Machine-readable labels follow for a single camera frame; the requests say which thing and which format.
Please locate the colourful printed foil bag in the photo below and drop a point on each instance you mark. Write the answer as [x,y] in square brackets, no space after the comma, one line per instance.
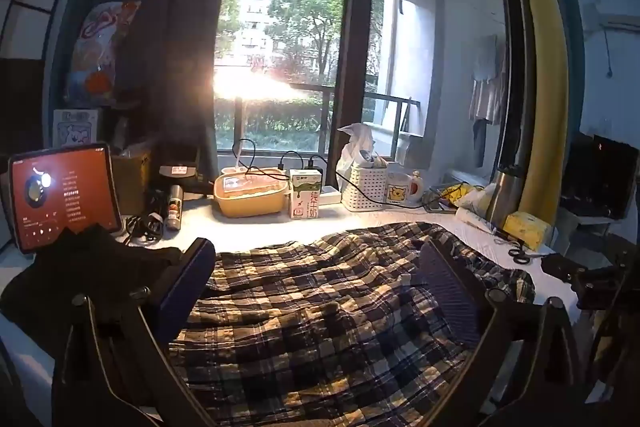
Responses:
[102,52]

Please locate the printed white box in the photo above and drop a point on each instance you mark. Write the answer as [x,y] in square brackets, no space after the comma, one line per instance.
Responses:
[75,127]

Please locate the small spray can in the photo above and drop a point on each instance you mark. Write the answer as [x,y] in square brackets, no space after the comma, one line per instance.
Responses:
[173,209]

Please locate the yellow snack packet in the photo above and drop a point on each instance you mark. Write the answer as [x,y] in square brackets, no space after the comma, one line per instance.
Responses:
[457,194]

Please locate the yellow lidded container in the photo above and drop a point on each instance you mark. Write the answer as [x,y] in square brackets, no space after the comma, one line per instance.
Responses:
[250,197]

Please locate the yellow sponge block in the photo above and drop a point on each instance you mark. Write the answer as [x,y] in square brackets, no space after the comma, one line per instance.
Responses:
[527,229]

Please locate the black cloth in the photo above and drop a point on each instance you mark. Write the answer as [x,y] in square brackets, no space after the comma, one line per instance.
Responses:
[75,267]

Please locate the yellow curtain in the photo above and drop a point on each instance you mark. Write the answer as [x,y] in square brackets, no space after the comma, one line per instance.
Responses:
[542,57]

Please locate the black scissors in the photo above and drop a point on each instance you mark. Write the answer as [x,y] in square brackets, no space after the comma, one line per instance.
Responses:
[520,253]

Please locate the stainless steel thermos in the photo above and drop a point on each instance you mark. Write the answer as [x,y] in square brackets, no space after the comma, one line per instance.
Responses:
[502,197]

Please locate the crumpled white plastic bag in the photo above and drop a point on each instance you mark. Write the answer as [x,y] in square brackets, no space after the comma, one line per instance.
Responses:
[477,207]

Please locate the green and white milk carton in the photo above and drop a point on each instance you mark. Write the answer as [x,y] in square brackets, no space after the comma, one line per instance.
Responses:
[306,197]

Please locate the white power strip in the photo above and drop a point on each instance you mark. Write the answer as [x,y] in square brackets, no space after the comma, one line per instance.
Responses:
[331,196]

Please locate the brown cardboard box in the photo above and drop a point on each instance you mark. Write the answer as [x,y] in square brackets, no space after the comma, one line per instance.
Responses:
[131,172]

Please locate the wall air conditioner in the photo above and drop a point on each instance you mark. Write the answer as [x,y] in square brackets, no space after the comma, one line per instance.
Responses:
[620,14]

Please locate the dark monitor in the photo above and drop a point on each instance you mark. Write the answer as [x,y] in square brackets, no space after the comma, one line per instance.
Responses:
[602,179]

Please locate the tablet with red screen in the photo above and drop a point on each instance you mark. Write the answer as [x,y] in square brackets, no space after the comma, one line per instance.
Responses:
[65,192]

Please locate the white plastic bag in basket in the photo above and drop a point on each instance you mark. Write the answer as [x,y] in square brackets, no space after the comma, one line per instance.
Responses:
[355,147]

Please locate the dark blue curtain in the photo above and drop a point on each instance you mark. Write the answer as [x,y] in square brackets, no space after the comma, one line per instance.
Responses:
[165,32]

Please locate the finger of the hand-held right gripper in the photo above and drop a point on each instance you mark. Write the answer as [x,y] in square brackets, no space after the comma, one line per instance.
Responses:
[562,267]
[595,297]

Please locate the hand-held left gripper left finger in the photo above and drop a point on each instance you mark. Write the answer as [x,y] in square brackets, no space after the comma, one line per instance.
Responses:
[192,272]

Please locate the white slotted basket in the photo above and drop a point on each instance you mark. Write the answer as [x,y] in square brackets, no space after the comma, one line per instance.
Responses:
[365,189]

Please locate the hanging grey clothes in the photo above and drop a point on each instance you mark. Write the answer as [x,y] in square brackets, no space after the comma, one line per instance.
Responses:
[487,82]

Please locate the white mug with bear print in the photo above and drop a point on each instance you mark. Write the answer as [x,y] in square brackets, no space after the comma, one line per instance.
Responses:
[398,191]

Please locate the balcony railing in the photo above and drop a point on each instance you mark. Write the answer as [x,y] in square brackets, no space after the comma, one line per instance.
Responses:
[310,94]

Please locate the plaid pants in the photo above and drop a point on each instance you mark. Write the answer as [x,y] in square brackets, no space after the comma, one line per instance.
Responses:
[310,317]

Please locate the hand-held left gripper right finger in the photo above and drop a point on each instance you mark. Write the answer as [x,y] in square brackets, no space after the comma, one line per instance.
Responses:
[445,292]

